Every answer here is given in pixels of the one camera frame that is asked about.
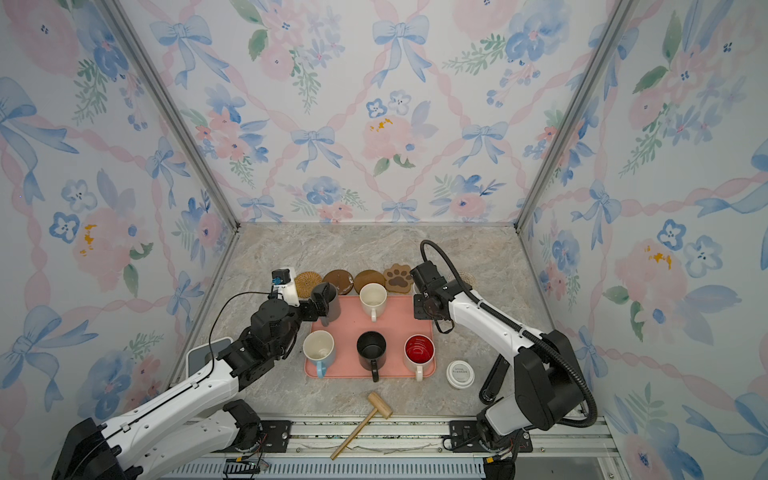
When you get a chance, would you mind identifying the paw shaped wooden coaster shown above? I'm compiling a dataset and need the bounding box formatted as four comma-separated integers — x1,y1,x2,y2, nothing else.
383,263,414,295

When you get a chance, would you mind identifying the red interior white mug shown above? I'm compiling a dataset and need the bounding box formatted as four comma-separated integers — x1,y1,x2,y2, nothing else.
403,334,435,382

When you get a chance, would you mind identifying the blue handled cream mug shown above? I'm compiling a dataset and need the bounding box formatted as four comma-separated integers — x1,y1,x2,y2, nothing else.
302,330,336,379

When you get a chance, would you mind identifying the woven rattan coaster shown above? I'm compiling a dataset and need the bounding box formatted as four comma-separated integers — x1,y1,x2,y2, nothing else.
295,271,323,299

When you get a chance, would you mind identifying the grey mug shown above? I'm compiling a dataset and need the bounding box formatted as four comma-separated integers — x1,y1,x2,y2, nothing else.
310,282,341,327

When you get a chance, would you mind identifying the brown cork round coaster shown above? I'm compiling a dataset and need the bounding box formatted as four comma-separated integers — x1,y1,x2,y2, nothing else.
353,269,386,294

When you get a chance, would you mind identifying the dark brown glossy coaster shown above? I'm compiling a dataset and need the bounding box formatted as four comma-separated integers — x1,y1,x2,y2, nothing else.
323,269,354,295

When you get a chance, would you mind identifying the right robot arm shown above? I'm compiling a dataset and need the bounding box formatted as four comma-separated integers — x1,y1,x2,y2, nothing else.
410,261,598,438

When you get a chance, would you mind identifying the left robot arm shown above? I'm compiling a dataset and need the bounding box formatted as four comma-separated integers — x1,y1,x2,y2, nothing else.
52,297,331,479

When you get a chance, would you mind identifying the pink tray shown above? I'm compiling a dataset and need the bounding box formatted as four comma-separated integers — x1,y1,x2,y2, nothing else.
304,294,437,380

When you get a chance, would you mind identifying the cream mug middle back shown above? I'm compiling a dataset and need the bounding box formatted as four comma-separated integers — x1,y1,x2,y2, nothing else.
359,283,388,322

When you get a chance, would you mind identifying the black mug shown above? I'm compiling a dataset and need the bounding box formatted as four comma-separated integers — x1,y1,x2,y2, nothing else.
356,331,387,382

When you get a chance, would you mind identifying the white round lidded jar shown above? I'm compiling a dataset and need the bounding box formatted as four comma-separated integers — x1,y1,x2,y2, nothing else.
446,360,476,390

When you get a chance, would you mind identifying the black stapler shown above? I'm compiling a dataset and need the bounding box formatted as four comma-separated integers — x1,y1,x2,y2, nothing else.
479,354,510,405

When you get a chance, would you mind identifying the wooden mallet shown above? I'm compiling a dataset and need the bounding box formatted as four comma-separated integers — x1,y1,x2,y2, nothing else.
329,391,394,461

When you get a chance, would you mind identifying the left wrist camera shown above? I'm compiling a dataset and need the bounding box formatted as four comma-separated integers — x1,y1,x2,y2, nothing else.
269,267,300,307

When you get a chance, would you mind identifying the right arm black hose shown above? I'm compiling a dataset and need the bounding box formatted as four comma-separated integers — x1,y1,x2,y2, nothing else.
419,239,599,429

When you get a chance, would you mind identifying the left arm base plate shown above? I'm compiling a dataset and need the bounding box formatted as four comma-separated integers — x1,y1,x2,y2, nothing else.
225,420,292,454

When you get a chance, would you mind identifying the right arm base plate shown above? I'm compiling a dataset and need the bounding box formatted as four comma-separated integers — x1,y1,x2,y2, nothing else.
442,420,533,455

